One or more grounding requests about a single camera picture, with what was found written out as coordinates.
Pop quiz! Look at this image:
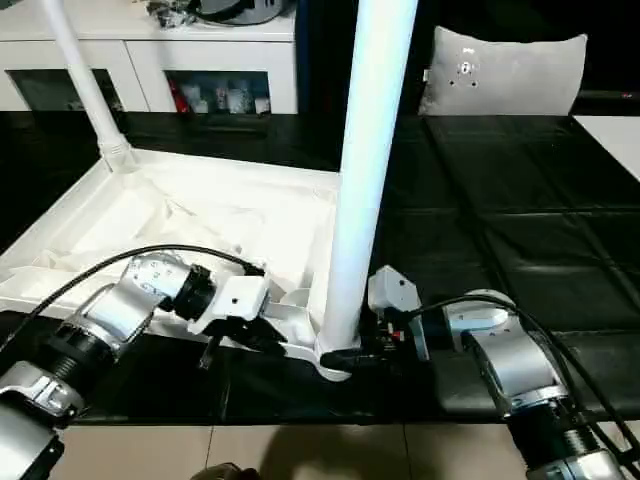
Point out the white plastic table top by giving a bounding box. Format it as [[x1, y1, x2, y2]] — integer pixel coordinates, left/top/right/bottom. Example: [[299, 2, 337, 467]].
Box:
[[0, 146, 367, 385]]

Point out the white plastic table leg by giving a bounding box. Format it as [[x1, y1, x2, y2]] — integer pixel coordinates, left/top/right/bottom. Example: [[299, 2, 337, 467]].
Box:
[[316, 0, 421, 352], [41, 0, 137, 175]]

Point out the grey cushion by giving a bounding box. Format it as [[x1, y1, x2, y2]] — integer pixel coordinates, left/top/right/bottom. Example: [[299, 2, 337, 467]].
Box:
[[416, 23, 591, 118]]

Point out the white cabinet with glass doors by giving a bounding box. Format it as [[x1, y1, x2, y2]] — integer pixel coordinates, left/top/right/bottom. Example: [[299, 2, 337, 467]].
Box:
[[0, 16, 300, 116]]

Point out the white flat board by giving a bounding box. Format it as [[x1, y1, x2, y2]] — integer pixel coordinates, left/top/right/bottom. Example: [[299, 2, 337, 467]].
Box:
[[571, 113, 640, 185]]

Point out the grey round bag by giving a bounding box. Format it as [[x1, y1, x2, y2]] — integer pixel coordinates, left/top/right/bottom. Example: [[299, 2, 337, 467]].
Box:
[[196, 0, 297, 26]]

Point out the dark clutter pile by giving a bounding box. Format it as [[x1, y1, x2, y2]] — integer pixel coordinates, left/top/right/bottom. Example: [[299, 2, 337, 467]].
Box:
[[143, 0, 200, 30]]

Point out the black left camera cable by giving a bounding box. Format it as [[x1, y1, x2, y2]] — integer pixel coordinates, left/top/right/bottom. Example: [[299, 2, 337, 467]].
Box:
[[0, 242, 266, 352]]

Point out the thin black metal rail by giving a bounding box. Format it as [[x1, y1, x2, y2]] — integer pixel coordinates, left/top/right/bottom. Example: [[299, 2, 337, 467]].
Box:
[[576, 90, 640, 101]]

